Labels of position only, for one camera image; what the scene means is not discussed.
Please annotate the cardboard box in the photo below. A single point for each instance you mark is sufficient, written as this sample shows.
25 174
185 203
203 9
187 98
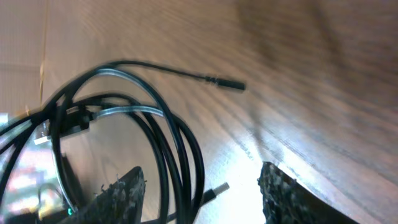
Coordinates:
22 46

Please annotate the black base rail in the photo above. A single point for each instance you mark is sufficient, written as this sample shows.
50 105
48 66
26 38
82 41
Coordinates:
71 186

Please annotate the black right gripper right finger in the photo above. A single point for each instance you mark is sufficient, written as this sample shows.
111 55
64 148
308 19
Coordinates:
285 201

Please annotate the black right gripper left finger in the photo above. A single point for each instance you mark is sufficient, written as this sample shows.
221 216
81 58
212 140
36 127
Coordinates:
121 202

